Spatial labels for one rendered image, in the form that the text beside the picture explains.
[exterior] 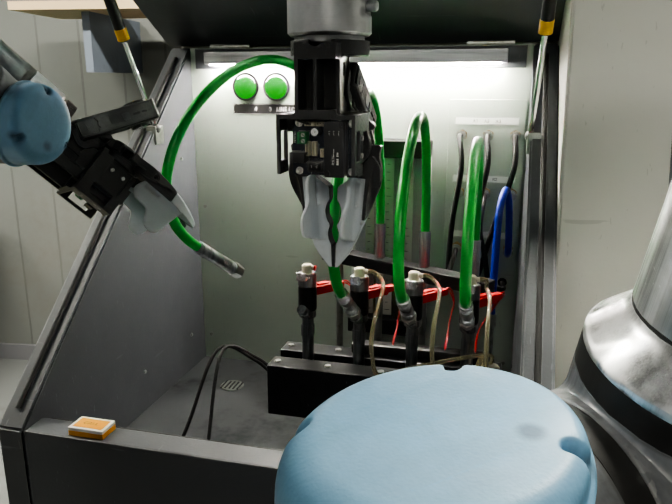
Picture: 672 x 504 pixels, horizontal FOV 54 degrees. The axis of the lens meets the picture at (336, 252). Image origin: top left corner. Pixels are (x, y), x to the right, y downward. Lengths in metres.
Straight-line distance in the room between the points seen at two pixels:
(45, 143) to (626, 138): 0.71
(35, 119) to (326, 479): 0.49
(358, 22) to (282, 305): 0.83
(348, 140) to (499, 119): 0.63
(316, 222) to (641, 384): 0.42
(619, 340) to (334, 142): 0.34
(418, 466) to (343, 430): 0.04
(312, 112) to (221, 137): 0.75
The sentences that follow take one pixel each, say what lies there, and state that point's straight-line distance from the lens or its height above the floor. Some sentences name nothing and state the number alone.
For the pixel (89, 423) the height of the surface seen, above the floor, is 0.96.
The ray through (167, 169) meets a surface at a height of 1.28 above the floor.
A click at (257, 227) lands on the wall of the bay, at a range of 1.31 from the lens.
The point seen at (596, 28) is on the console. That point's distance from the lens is 1.00.
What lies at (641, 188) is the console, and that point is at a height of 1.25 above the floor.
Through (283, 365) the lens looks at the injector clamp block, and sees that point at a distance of 1.01.
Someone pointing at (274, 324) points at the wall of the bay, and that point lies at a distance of 1.36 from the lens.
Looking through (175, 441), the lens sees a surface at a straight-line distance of 0.90.
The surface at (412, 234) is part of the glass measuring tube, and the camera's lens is 1.21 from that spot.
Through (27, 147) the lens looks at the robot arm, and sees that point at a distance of 0.65.
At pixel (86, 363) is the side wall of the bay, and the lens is 1.07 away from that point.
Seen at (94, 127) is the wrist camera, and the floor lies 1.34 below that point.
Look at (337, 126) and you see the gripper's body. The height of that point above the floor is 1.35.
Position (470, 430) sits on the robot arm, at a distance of 0.26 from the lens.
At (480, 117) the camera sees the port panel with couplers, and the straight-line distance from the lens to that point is 1.19.
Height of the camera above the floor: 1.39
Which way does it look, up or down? 14 degrees down
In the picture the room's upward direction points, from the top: straight up
